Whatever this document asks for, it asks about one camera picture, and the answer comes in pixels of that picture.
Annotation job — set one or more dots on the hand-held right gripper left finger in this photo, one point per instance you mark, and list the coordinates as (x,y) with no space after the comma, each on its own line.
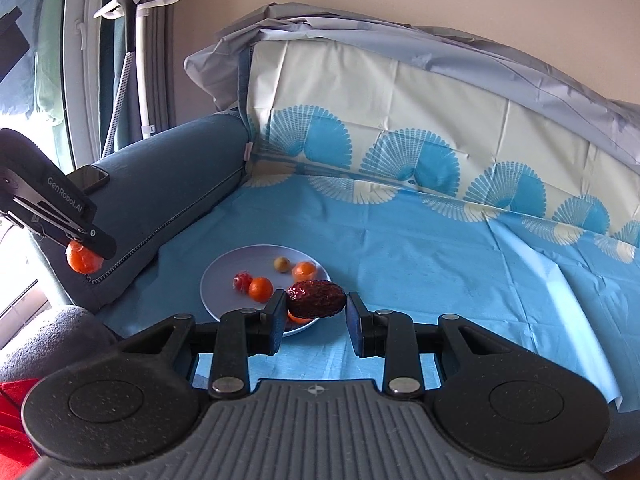
(277,326)

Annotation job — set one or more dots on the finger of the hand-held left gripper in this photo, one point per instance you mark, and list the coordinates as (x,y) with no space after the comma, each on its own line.
(102,245)

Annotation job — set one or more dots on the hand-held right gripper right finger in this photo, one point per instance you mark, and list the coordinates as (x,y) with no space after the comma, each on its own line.
(354,328)

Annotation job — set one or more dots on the small orange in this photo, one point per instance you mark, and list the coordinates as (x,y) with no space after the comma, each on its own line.
(298,318)
(82,261)
(260,288)

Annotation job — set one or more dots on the wrinkled red date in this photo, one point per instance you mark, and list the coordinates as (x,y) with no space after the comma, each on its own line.
(316,300)

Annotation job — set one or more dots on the small red fruit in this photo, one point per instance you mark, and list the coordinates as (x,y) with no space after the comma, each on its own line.
(243,281)

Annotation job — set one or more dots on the plastic orange fruit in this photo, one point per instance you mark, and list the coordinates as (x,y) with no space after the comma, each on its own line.
(304,270)

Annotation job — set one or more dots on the beige round fruit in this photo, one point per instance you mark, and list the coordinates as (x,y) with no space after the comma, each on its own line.
(282,263)

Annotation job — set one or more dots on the light blue plate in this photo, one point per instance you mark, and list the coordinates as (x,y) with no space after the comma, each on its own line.
(225,280)

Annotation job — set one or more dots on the black smartphone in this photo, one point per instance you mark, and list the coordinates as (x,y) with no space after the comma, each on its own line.
(90,180)

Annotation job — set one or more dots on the blue fan print cloth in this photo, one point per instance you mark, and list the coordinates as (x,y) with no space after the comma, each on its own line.
(425,260)

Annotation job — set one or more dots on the blue sofa armrest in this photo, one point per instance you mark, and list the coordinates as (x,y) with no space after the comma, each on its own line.
(175,175)

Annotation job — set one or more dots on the grey fleece cloth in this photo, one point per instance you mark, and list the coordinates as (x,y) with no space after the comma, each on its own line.
(45,340)

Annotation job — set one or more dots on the black flat object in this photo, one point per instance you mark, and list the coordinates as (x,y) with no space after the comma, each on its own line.
(10,40)

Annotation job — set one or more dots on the teal curtain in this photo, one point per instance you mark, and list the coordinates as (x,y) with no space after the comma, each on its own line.
(111,40)

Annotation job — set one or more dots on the white garment steamer stand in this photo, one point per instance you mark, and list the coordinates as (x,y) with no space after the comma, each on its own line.
(144,60)

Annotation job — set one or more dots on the white fabric tag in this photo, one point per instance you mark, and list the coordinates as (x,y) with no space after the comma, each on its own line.
(247,152)

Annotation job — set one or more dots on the black garment steamer head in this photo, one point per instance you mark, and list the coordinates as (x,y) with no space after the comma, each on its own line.
(131,20)

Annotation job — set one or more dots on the red cloth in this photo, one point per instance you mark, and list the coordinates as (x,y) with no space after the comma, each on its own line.
(12,410)

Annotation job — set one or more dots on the window frame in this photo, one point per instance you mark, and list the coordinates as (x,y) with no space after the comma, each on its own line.
(82,85)

